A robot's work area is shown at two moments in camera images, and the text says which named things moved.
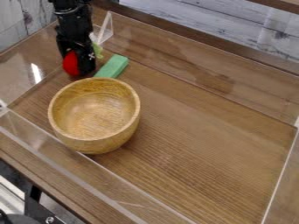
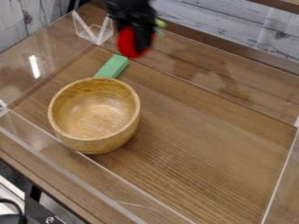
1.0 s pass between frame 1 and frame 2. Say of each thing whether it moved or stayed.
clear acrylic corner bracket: stayed
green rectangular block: stayed
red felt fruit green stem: moved
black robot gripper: moved
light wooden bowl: stayed
